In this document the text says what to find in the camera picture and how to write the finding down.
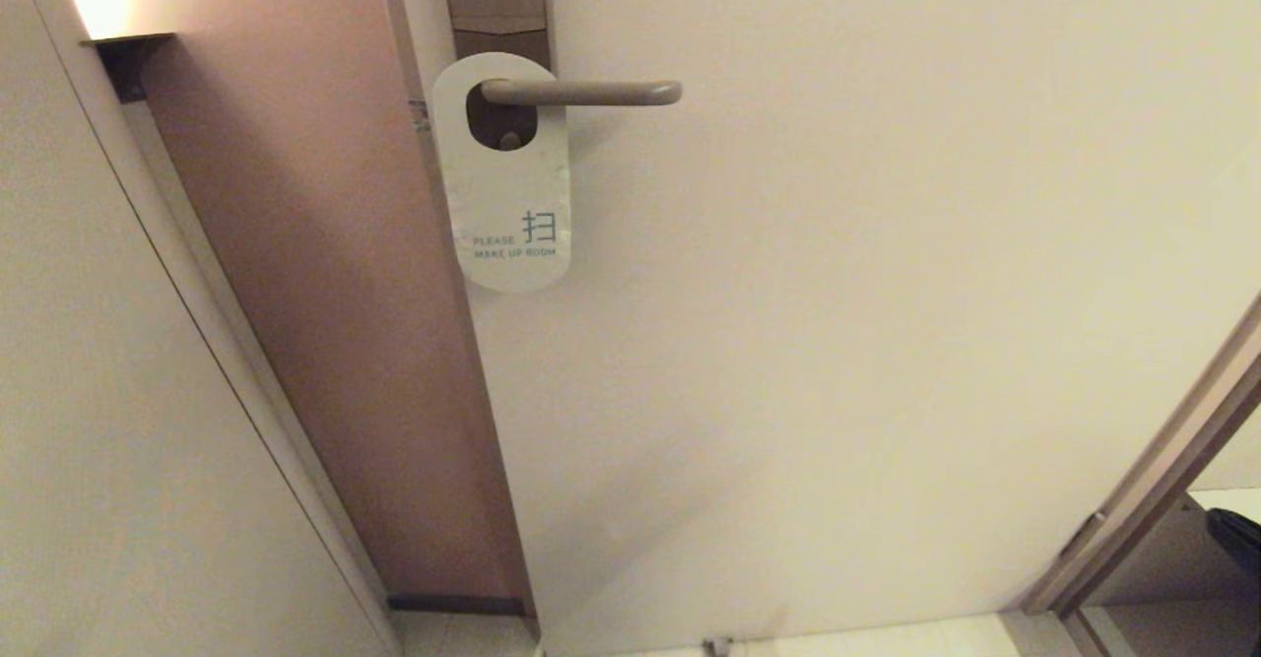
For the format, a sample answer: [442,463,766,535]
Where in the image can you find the blue and white door hanger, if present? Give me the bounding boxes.
[431,52,572,294]

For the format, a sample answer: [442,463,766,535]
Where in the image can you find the white room door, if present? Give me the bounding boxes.
[379,0,1261,657]

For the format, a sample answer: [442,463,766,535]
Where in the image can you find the white shelf board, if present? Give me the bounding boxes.
[1187,488,1261,515]

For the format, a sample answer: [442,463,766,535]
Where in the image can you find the brown door frame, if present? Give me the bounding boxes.
[1020,288,1261,628]

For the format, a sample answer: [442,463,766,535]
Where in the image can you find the beige metal door handle lever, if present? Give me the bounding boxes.
[481,79,683,107]

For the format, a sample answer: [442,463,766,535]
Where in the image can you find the black wall lamp bracket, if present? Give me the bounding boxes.
[82,34,178,104]

